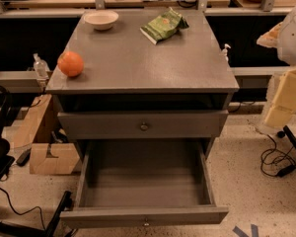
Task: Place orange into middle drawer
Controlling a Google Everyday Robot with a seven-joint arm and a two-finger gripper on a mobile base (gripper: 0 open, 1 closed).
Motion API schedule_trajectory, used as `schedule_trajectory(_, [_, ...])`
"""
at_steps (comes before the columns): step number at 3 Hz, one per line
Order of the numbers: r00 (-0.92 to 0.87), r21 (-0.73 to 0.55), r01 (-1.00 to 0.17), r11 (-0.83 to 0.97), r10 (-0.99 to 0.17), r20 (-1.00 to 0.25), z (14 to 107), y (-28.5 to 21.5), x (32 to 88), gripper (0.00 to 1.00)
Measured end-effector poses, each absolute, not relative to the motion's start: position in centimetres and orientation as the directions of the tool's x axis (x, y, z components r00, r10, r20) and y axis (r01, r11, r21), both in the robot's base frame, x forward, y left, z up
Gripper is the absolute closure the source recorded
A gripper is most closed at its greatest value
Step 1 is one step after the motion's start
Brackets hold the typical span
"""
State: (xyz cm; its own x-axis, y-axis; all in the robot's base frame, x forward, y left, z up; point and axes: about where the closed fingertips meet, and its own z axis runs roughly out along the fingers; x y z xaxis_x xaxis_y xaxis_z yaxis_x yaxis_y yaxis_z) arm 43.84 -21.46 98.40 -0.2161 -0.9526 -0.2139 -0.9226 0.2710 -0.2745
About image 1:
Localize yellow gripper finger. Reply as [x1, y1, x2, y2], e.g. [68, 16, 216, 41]
[257, 23, 282, 48]
[264, 67, 296, 128]

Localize grey middle drawer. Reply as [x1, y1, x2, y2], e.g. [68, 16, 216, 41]
[58, 111, 228, 140]

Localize black chair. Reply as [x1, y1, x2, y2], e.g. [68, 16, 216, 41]
[0, 86, 72, 237]

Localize white pump bottle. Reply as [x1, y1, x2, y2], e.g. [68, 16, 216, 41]
[221, 43, 231, 62]

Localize green snack bag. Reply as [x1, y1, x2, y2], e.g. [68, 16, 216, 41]
[140, 8, 189, 44]

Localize black power brick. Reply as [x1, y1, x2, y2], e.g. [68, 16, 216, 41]
[16, 149, 31, 166]

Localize orange fruit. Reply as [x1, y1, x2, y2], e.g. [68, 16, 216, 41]
[57, 51, 84, 77]

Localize black power adapter cable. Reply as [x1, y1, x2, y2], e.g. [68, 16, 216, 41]
[259, 134, 296, 179]

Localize grey drawer cabinet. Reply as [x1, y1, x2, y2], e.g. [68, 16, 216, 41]
[47, 9, 239, 153]

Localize cardboard box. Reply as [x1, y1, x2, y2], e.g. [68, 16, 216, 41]
[11, 94, 82, 175]

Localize grey open bottom drawer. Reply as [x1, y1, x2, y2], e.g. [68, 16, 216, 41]
[61, 139, 229, 229]

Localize blue tape marks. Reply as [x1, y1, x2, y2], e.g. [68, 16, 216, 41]
[232, 223, 259, 237]

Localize white ceramic bowl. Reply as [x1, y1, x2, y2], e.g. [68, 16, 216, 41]
[84, 10, 118, 31]

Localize clear sanitizer bottle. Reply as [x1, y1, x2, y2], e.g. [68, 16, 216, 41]
[34, 53, 49, 79]

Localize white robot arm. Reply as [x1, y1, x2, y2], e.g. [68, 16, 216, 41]
[257, 6, 296, 128]

